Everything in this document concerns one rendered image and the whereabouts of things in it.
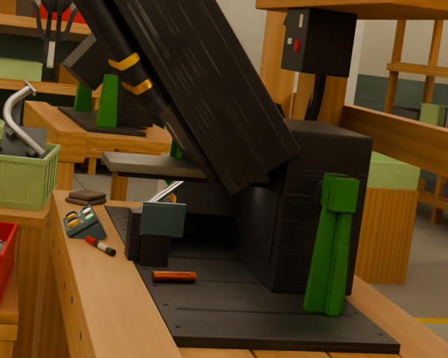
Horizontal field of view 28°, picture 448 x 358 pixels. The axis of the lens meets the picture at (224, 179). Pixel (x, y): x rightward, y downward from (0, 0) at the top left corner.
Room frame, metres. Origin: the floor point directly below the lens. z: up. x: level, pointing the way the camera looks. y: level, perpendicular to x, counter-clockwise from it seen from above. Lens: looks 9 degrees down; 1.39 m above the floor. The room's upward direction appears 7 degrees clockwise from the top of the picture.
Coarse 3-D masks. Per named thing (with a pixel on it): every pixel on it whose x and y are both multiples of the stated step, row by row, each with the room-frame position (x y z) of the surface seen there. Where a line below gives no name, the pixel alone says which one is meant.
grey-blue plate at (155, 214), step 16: (144, 208) 1.89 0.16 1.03; (160, 208) 1.90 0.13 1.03; (176, 208) 1.90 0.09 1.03; (144, 224) 1.89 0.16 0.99; (160, 224) 1.90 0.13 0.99; (176, 224) 1.91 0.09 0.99; (144, 240) 1.88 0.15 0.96; (160, 240) 1.89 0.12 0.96; (144, 256) 1.88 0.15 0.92; (160, 256) 1.89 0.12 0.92
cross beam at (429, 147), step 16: (352, 112) 2.27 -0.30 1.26; (368, 112) 2.17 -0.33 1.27; (352, 128) 2.26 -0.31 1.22; (368, 128) 2.16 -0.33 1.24; (384, 128) 2.07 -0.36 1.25; (400, 128) 1.99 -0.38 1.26; (416, 128) 1.91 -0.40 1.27; (432, 128) 1.84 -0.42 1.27; (384, 144) 2.06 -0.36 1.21; (400, 144) 1.98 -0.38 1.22; (416, 144) 1.90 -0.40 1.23; (432, 144) 1.83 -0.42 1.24; (400, 160) 1.96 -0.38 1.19; (416, 160) 1.89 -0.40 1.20; (432, 160) 1.82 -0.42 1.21
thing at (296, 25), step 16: (288, 16) 2.24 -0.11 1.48; (304, 16) 2.12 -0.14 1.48; (320, 16) 2.10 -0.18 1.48; (336, 16) 2.11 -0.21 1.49; (352, 16) 2.12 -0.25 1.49; (288, 32) 2.23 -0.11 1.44; (304, 32) 2.11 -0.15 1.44; (320, 32) 2.10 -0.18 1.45; (336, 32) 2.11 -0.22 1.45; (352, 32) 2.12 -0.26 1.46; (288, 48) 2.21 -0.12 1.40; (304, 48) 2.09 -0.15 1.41; (320, 48) 2.10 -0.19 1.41; (336, 48) 2.11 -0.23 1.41; (352, 48) 2.12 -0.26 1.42; (288, 64) 2.20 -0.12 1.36; (304, 64) 2.09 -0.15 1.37; (320, 64) 2.10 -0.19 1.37; (336, 64) 2.11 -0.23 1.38
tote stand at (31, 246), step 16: (0, 208) 2.81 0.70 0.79; (48, 208) 2.90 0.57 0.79; (32, 224) 2.74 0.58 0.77; (16, 240) 2.73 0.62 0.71; (32, 240) 2.74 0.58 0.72; (16, 256) 2.73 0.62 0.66; (32, 256) 2.74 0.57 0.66; (32, 272) 2.74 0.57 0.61; (32, 288) 2.74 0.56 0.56; (32, 304) 2.74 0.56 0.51; (32, 320) 2.74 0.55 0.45; (32, 336) 2.74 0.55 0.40; (16, 352) 2.73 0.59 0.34; (32, 352) 2.75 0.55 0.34
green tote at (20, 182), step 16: (0, 144) 3.22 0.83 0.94; (48, 144) 3.24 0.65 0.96; (0, 160) 2.83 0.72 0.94; (16, 160) 2.83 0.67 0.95; (32, 160) 2.83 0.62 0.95; (48, 160) 2.91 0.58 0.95; (0, 176) 2.83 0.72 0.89; (16, 176) 2.84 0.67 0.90; (32, 176) 2.84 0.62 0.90; (48, 176) 2.96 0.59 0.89; (0, 192) 2.83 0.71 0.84; (16, 192) 2.84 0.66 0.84; (32, 192) 2.84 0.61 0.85; (48, 192) 3.03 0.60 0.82; (16, 208) 2.84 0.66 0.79; (32, 208) 2.84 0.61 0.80
